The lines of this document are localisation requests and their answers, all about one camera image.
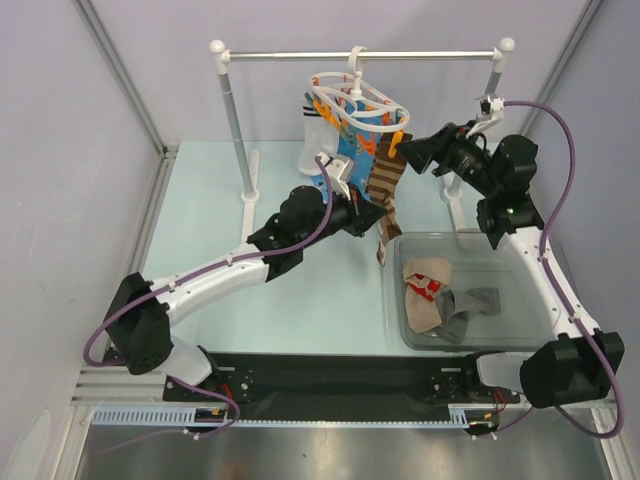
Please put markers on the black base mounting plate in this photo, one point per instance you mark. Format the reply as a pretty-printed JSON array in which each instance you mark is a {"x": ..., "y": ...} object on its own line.
[{"x": 317, "y": 388}]

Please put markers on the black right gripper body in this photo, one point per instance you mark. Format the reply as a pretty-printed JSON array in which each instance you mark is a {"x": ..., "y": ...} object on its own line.
[{"x": 439, "y": 153}]

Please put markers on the blue slotted cable duct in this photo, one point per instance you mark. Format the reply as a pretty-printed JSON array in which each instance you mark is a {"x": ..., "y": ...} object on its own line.
[{"x": 159, "y": 416}]

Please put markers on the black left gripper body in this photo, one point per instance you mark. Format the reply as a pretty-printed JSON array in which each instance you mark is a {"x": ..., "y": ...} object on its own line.
[{"x": 349, "y": 217}]

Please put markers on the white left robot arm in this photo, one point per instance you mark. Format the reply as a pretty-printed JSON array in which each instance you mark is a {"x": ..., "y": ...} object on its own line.
[{"x": 143, "y": 313}]

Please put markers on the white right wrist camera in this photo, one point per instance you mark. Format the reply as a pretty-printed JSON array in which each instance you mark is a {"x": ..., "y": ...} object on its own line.
[{"x": 491, "y": 113}]

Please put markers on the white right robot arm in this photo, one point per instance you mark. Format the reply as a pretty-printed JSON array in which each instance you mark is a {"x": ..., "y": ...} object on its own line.
[{"x": 577, "y": 361}]

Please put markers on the beige red sock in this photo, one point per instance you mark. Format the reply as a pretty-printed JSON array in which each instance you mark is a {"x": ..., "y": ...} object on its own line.
[
  {"x": 425, "y": 277},
  {"x": 421, "y": 309}
]

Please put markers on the white clip sock hanger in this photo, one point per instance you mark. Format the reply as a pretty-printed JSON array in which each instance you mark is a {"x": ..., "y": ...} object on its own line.
[{"x": 342, "y": 98}]

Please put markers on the white striped sock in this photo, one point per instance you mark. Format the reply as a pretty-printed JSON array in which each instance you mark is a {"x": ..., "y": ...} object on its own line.
[{"x": 319, "y": 136}]

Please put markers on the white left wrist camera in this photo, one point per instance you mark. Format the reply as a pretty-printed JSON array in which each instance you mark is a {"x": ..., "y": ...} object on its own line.
[{"x": 339, "y": 169}]

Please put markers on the brown striped sock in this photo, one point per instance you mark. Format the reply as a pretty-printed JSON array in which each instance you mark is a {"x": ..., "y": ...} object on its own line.
[
  {"x": 386, "y": 171},
  {"x": 388, "y": 229}
]

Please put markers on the grey sock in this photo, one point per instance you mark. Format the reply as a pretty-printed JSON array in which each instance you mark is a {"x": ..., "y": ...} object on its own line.
[
  {"x": 454, "y": 308},
  {"x": 476, "y": 301}
]

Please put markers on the clear plastic bin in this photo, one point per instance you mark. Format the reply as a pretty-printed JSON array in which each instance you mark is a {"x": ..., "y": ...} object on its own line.
[{"x": 519, "y": 328}]

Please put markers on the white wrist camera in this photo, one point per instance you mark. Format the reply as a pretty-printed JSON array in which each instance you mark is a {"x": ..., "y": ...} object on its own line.
[
  {"x": 339, "y": 169},
  {"x": 491, "y": 113}
]

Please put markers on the blue cartoon print sock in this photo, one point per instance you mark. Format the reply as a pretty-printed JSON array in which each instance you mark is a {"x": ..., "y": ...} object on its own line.
[{"x": 363, "y": 159}]

